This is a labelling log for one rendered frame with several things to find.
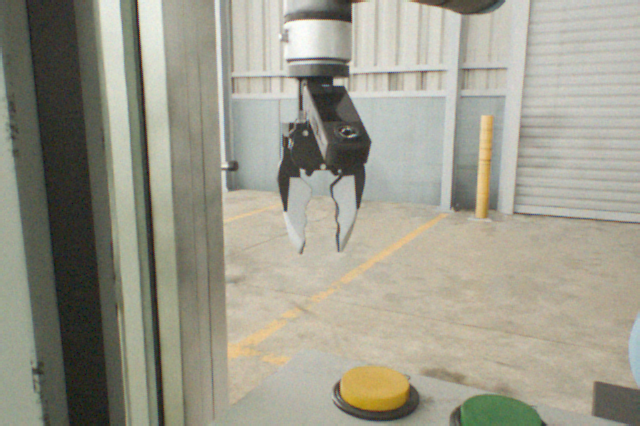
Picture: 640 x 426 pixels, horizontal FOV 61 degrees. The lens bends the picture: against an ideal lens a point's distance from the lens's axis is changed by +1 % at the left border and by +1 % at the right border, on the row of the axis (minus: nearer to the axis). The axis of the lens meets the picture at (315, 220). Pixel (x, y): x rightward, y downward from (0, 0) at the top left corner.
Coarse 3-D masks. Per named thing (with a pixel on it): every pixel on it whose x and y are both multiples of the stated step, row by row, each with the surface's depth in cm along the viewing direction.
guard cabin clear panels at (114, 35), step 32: (96, 0) 26; (128, 0) 28; (96, 32) 26; (128, 32) 28; (128, 64) 28; (128, 96) 28; (128, 128) 28; (128, 160) 29; (128, 192) 29; (128, 224) 29; (128, 256) 29; (128, 288) 29; (128, 320) 30; (128, 352) 30; (128, 384) 30; (128, 416) 30
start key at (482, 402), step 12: (480, 396) 30; (492, 396) 30; (504, 396) 30; (468, 408) 29; (480, 408) 29; (492, 408) 29; (504, 408) 29; (516, 408) 29; (528, 408) 29; (468, 420) 28; (480, 420) 28; (492, 420) 28; (504, 420) 28; (516, 420) 28; (528, 420) 28; (540, 420) 28
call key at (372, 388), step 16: (368, 368) 33; (384, 368) 33; (352, 384) 31; (368, 384) 31; (384, 384) 31; (400, 384) 31; (352, 400) 30; (368, 400) 30; (384, 400) 30; (400, 400) 30
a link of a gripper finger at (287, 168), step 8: (288, 152) 59; (280, 160) 60; (288, 160) 59; (280, 168) 59; (288, 168) 59; (296, 168) 59; (280, 176) 59; (288, 176) 59; (296, 176) 60; (280, 184) 59; (288, 184) 60; (280, 192) 60; (288, 192) 60
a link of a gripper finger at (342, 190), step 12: (336, 180) 62; (348, 180) 61; (336, 192) 61; (348, 192) 61; (336, 204) 62; (348, 204) 61; (336, 216) 62; (348, 216) 62; (348, 228) 62; (336, 240) 63; (348, 240) 63
